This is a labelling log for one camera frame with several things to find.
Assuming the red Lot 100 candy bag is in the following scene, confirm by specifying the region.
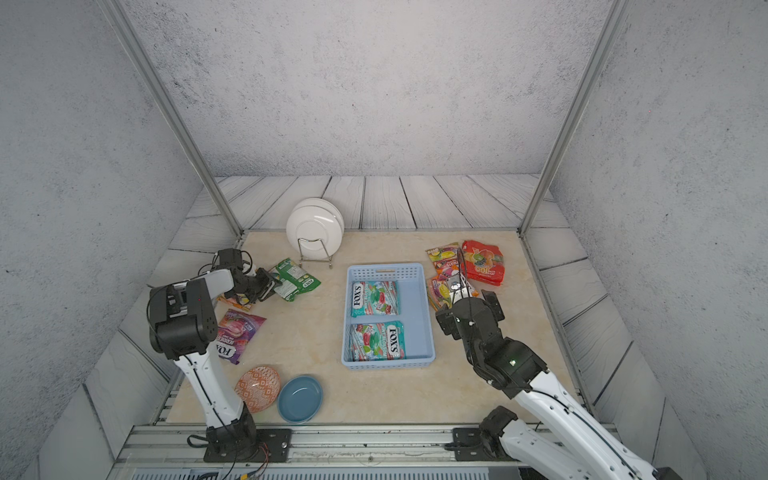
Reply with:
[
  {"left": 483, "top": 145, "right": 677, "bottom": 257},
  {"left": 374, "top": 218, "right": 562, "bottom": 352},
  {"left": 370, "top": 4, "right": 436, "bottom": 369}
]
[{"left": 462, "top": 240, "right": 506, "bottom": 286}]

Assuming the teal Fox's mint bag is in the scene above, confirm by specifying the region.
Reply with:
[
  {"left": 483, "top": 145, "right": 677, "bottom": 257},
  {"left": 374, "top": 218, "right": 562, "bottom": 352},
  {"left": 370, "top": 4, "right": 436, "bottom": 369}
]
[
  {"left": 350, "top": 280, "right": 400, "bottom": 317},
  {"left": 348, "top": 321, "right": 406, "bottom": 362}
]

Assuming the purple Fox's candy bag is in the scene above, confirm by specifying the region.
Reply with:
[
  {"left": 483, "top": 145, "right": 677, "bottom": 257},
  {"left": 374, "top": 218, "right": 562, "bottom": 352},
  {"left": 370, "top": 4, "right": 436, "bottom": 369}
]
[{"left": 215, "top": 309, "right": 266, "bottom": 365}]

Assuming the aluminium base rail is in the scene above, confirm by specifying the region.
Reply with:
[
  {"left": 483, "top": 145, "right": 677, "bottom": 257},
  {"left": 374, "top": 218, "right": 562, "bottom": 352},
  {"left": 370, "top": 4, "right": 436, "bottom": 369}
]
[{"left": 109, "top": 424, "right": 537, "bottom": 479}]

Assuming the green Fox's spring tea bag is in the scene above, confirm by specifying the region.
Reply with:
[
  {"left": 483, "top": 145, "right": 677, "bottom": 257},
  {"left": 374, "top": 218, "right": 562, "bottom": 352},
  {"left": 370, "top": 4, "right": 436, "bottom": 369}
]
[{"left": 269, "top": 258, "right": 321, "bottom": 302}]

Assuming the left aluminium corner post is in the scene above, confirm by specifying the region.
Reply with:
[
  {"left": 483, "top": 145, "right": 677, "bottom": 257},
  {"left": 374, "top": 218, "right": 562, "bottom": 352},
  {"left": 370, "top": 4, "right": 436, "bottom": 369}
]
[{"left": 97, "top": 0, "right": 244, "bottom": 239}]

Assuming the wire plate stand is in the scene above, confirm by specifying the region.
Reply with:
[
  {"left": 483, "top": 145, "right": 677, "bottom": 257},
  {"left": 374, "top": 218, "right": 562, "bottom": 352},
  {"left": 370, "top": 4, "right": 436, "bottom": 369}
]
[{"left": 297, "top": 238, "right": 333, "bottom": 268}]

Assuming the orange Fox's bag left wall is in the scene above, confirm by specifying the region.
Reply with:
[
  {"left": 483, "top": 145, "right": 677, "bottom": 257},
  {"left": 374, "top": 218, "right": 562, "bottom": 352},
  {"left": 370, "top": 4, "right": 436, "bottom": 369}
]
[{"left": 217, "top": 294, "right": 253, "bottom": 312}]

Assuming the blue ceramic bowl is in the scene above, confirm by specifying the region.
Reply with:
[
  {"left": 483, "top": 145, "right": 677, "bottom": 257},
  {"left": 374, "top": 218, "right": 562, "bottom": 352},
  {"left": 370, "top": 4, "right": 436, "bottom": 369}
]
[{"left": 277, "top": 375, "right": 324, "bottom": 424}]

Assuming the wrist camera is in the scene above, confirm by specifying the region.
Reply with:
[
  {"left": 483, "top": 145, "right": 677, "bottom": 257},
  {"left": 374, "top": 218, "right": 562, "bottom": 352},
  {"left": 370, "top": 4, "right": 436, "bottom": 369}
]
[
  {"left": 211, "top": 248, "right": 253, "bottom": 277},
  {"left": 449, "top": 274, "right": 480, "bottom": 304}
]

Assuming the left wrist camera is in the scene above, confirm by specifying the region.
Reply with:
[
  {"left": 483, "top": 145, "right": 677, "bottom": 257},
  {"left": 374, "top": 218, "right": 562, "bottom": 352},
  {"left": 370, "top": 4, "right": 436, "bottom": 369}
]
[{"left": 211, "top": 248, "right": 253, "bottom": 277}]

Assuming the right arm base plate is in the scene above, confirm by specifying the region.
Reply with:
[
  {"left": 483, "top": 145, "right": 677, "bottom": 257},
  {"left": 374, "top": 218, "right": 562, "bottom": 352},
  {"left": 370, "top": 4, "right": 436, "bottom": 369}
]
[{"left": 443, "top": 427, "right": 498, "bottom": 462}]

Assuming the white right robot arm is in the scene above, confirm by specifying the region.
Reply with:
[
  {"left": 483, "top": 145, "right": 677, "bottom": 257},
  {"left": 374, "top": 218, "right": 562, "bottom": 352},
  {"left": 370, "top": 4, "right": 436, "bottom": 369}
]
[{"left": 435, "top": 291, "right": 678, "bottom": 479}]

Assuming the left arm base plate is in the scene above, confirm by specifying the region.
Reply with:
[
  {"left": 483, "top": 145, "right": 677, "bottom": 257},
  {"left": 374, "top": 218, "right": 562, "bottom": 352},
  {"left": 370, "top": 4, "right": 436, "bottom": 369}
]
[{"left": 203, "top": 427, "right": 292, "bottom": 463}]

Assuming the aluminium corner post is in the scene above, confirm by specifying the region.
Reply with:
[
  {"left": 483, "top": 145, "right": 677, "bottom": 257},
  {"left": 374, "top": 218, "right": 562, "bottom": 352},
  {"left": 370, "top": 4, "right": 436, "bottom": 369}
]
[
  {"left": 518, "top": 0, "right": 631, "bottom": 238},
  {"left": 97, "top": 0, "right": 244, "bottom": 239}
]

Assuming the light blue plastic basket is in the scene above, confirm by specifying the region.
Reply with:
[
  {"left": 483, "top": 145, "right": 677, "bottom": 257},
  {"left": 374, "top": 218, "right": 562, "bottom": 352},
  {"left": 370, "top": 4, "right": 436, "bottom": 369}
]
[{"left": 341, "top": 263, "right": 436, "bottom": 370}]

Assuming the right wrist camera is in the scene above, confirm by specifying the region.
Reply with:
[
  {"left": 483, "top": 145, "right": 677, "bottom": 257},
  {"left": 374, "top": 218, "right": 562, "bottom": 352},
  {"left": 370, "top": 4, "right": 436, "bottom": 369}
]
[{"left": 449, "top": 274, "right": 480, "bottom": 304}]

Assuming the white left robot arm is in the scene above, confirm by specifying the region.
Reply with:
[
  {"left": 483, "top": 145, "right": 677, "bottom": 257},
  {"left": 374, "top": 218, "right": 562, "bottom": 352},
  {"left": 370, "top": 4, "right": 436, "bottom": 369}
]
[{"left": 146, "top": 269, "right": 291, "bottom": 464}]

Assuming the right aluminium corner post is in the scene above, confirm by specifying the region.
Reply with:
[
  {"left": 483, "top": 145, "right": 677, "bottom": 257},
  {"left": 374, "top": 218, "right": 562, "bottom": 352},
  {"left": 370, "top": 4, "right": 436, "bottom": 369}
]
[{"left": 518, "top": 0, "right": 631, "bottom": 238}]

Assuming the orange patterned bowl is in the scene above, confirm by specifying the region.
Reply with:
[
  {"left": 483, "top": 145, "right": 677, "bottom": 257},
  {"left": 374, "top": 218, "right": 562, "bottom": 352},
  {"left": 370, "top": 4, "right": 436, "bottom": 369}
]
[{"left": 235, "top": 365, "right": 282, "bottom": 413}]

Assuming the orange fox's fruits bag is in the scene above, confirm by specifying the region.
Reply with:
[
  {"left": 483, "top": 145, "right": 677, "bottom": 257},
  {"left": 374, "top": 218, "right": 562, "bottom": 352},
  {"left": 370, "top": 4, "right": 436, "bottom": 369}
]
[
  {"left": 426, "top": 242, "right": 460, "bottom": 277},
  {"left": 426, "top": 274, "right": 459, "bottom": 311}
]

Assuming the white plate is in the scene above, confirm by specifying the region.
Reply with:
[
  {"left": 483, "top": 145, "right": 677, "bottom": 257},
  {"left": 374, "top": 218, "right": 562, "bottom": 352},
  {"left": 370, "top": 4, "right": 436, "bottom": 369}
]
[{"left": 286, "top": 198, "right": 345, "bottom": 255}]

